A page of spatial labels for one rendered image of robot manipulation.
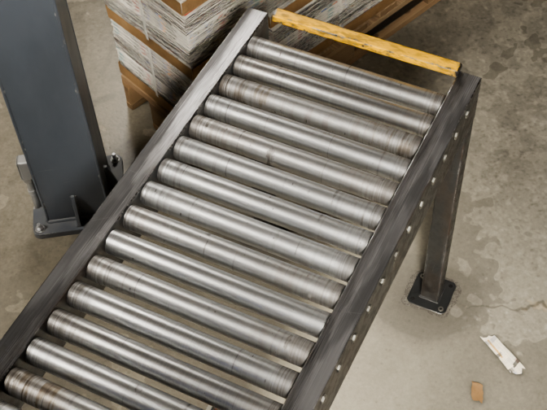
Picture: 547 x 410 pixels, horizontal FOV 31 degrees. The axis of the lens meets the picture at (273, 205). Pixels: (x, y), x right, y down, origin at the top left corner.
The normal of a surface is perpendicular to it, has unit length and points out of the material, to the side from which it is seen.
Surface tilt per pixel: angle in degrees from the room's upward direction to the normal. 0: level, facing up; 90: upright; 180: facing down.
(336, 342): 0
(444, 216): 91
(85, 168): 90
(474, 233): 0
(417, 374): 0
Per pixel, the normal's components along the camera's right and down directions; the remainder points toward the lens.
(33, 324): -0.04, -0.62
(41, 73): 0.15, 0.77
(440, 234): -0.44, 0.72
